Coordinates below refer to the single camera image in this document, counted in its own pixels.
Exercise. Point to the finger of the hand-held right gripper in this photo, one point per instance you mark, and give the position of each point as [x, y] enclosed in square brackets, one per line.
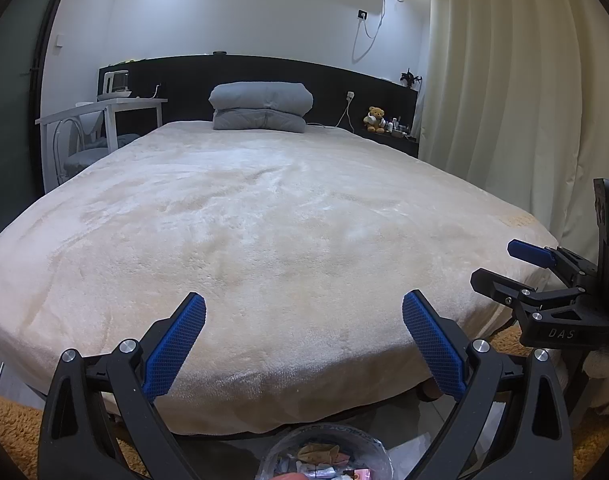
[531, 252]
[499, 285]

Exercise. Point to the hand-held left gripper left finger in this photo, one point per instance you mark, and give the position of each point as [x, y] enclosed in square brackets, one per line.
[177, 345]

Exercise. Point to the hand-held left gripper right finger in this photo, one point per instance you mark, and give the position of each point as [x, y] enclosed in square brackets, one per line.
[434, 345]

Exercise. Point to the clear plastic bag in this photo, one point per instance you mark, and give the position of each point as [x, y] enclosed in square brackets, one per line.
[374, 455]

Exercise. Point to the person's left hand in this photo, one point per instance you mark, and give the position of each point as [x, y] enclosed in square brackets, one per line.
[287, 476]

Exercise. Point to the brown bed foot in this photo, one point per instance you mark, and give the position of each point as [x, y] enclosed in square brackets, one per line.
[429, 390]

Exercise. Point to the beige plush bed blanket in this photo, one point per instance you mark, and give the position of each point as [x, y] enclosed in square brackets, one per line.
[259, 260]

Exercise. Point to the cream curtain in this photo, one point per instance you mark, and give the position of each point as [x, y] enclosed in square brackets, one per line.
[509, 110]

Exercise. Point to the group of small toiletry bottles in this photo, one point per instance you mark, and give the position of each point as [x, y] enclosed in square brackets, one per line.
[399, 130]

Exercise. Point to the person's right fluffy brown leg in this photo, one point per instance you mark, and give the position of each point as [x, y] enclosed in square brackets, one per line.
[589, 450]

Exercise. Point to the person's fluffy brown leg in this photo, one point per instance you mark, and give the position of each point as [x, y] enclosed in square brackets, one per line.
[589, 450]
[14, 435]

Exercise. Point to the person's left fluffy brown leg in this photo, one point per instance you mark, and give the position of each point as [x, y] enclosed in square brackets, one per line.
[14, 435]

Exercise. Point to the brown teddy bear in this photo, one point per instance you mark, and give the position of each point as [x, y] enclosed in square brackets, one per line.
[375, 120]

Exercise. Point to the clear chair with grey cushion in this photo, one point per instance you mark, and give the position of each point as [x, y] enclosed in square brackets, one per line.
[84, 157]

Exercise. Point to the grey chair cushion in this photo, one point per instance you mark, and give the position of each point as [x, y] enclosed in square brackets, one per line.
[122, 139]

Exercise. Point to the black plant ornament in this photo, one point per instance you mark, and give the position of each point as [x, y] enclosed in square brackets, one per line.
[411, 76]

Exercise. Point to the white table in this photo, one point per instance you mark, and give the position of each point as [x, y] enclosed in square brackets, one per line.
[129, 104]

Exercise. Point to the folded grey duvet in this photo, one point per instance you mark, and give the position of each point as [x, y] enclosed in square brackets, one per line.
[259, 102]

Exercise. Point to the white kettle tray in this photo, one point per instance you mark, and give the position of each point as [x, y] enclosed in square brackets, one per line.
[115, 96]

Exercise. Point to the black headboard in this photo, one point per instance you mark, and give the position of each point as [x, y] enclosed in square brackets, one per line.
[184, 85]

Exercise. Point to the white electric kettle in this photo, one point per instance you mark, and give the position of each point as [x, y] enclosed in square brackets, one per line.
[117, 82]

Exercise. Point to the dark sliding door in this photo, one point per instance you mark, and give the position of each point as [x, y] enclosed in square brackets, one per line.
[9, 110]

